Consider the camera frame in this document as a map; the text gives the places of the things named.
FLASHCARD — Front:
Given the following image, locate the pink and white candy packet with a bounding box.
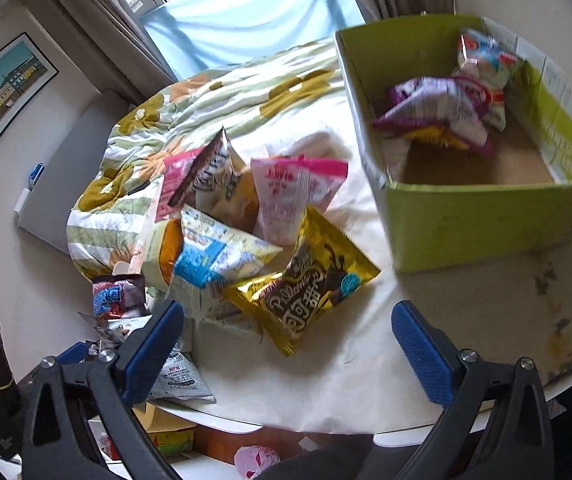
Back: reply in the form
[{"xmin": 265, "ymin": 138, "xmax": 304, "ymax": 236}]
[{"xmin": 251, "ymin": 156, "xmax": 349, "ymax": 247}]

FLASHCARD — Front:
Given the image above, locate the white board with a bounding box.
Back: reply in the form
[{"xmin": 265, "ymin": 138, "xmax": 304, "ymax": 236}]
[{"xmin": 16, "ymin": 90, "xmax": 131, "ymax": 256}]

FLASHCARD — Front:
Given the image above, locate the light blue window sheet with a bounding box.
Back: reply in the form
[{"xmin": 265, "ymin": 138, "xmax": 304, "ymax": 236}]
[{"xmin": 138, "ymin": 0, "xmax": 367, "ymax": 83}]

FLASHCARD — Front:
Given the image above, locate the floral blanket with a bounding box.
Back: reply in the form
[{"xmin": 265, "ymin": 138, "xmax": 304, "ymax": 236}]
[{"xmin": 66, "ymin": 40, "xmax": 351, "ymax": 301}]

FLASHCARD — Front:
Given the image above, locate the framed wall picture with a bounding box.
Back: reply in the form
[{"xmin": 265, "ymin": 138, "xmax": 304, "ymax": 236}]
[{"xmin": 0, "ymin": 32, "xmax": 60, "ymax": 163}]

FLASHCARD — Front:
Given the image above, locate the white red blue snack packet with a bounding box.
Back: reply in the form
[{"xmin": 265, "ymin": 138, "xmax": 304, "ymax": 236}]
[{"xmin": 456, "ymin": 27, "xmax": 524, "ymax": 133}]

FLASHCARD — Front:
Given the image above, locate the red and blue snack packet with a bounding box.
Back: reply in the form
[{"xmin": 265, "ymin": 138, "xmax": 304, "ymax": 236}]
[{"xmin": 90, "ymin": 274, "xmax": 147, "ymax": 318}]

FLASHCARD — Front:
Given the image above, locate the purple and white snack packet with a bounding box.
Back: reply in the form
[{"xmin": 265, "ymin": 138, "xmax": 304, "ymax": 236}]
[{"xmin": 372, "ymin": 77, "xmax": 496, "ymax": 156}]

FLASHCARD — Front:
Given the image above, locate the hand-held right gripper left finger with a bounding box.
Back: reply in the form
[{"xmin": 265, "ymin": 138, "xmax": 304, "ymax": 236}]
[{"xmin": 22, "ymin": 299, "xmax": 187, "ymax": 480}]

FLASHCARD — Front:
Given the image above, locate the blue white yellow snack packet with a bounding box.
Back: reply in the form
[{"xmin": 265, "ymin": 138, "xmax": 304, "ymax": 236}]
[{"xmin": 166, "ymin": 205, "xmax": 284, "ymax": 333}]

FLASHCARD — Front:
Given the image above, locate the brown and white snack packet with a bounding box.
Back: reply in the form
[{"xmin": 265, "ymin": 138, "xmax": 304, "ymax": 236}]
[{"xmin": 168, "ymin": 127, "xmax": 259, "ymax": 231}]

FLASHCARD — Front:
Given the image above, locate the white and grey snack packet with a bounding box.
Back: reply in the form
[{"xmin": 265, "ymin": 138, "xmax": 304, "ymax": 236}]
[{"xmin": 148, "ymin": 345, "xmax": 215, "ymax": 403}]

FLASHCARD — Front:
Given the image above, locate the pink plastic bag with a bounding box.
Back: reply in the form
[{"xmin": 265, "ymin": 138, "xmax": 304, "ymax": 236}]
[{"xmin": 234, "ymin": 445, "xmax": 281, "ymax": 480}]

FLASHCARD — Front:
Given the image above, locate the yellow box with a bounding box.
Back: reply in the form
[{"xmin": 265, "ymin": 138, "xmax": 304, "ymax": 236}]
[{"xmin": 133, "ymin": 402, "xmax": 197, "ymax": 458}]

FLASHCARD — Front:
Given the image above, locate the green cardboard box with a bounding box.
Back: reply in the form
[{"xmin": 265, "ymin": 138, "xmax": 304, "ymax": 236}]
[{"xmin": 335, "ymin": 14, "xmax": 572, "ymax": 273}]

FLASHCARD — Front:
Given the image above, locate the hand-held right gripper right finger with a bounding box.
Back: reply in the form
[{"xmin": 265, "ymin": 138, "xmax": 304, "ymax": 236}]
[{"xmin": 391, "ymin": 300, "xmax": 556, "ymax": 480}]

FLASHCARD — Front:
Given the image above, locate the gold chocolate snack packet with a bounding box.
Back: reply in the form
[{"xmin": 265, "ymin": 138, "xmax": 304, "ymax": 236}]
[{"xmin": 231, "ymin": 206, "xmax": 381, "ymax": 357}]

